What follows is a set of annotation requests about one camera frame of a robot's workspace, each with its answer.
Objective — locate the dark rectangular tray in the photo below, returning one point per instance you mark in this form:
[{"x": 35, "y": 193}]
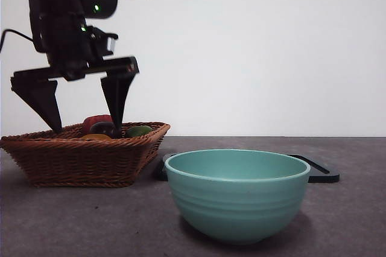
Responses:
[{"x": 324, "y": 176}]

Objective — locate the green avocado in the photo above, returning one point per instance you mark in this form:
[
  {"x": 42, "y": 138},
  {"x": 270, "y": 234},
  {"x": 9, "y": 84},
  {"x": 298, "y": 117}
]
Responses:
[{"x": 138, "y": 131}]

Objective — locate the teal bowl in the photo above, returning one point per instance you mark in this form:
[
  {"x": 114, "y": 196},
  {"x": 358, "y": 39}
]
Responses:
[{"x": 238, "y": 202}]

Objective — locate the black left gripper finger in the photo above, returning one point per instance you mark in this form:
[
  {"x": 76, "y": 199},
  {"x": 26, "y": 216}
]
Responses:
[
  {"x": 117, "y": 100},
  {"x": 39, "y": 100}
]

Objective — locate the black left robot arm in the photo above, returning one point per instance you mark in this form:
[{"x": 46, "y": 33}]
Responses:
[{"x": 60, "y": 12}]

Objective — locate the red apple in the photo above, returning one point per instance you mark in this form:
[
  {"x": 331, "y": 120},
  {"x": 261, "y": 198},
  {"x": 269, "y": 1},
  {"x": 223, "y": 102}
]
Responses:
[{"x": 96, "y": 119}]

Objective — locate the brown kiwi fruit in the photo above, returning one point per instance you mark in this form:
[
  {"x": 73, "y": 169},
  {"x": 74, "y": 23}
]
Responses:
[{"x": 96, "y": 137}]

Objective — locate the dark purple plum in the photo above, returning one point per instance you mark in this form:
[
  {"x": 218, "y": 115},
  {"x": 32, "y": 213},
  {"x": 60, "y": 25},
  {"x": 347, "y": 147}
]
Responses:
[{"x": 104, "y": 128}]

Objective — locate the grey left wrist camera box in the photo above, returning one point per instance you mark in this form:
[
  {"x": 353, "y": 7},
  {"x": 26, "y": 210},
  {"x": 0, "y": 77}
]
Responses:
[{"x": 110, "y": 44}]

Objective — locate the brown wicker basket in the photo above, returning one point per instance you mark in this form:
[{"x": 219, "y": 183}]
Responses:
[{"x": 78, "y": 163}]

